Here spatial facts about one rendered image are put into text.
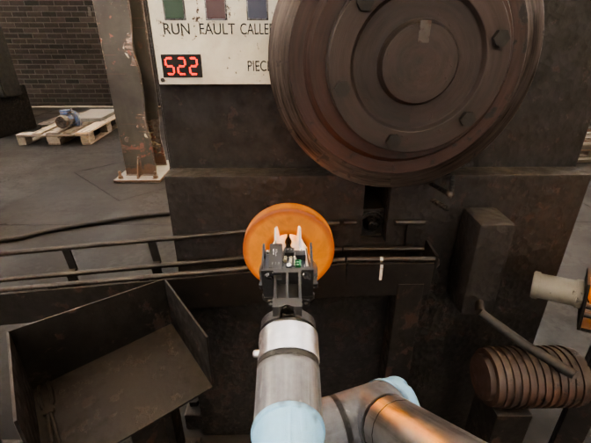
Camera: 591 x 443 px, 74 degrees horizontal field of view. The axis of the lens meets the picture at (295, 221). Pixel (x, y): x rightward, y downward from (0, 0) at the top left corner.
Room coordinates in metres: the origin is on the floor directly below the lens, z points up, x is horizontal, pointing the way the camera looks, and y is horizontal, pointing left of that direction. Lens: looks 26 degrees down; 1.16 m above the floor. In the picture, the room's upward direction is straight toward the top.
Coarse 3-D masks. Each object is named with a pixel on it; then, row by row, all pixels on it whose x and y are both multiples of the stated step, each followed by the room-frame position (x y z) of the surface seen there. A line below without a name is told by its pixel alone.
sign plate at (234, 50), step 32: (160, 0) 0.86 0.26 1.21; (192, 0) 0.86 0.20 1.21; (224, 0) 0.86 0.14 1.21; (160, 32) 0.86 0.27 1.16; (192, 32) 0.86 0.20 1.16; (224, 32) 0.86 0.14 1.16; (256, 32) 0.86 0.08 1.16; (160, 64) 0.86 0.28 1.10; (192, 64) 0.86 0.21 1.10; (224, 64) 0.86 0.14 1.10; (256, 64) 0.86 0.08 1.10
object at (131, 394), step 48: (144, 288) 0.62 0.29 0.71; (48, 336) 0.52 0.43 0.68; (96, 336) 0.56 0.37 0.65; (144, 336) 0.61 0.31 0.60; (192, 336) 0.54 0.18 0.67; (96, 384) 0.50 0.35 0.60; (144, 384) 0.49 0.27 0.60; (192, 384) 0.49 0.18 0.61; (96, 432) 0.41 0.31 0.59; (144, 432) 0.47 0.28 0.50
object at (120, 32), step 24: (96, 0) 3.25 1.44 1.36; (120, 0) 3.25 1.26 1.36; (120, 24) 3.25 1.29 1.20; (144, 24) 3.55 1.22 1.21; (120, 48) 3.25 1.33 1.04; (144, 48) 3.55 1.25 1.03; (120, 72) 3.25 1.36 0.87; (144, 72) 3.55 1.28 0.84; (120, 96) 3.25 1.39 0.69; (144, 96) 3.55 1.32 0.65; (120, 120) 3.25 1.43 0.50; (144, 120) 3.22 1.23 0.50; (120, 144) 3.25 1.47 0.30; (144, 144) 3.25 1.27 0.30; (144, 168) 3.25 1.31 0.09; (168, 168) 3.44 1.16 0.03
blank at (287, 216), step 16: (272, 208) 0.59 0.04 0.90; (288, 208) 0.58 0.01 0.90; (304, 208) 0.59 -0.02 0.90; (256, 224) 0.57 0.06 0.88; (272, 224) 0.57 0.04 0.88; (288, 224) 0.57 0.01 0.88; (304, 224) 0.58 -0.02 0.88; (320, 224) 0.58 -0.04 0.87; (256, 240) 0.57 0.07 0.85; (272, 240) 0.57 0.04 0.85; (304, 240) 0.58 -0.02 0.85; (320, 240) 0.58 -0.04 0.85; (256, 256) 0.57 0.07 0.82; (320, 256) 0.57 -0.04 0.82; (256, 272) 0.57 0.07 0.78; (320, 272) 0.57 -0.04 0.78
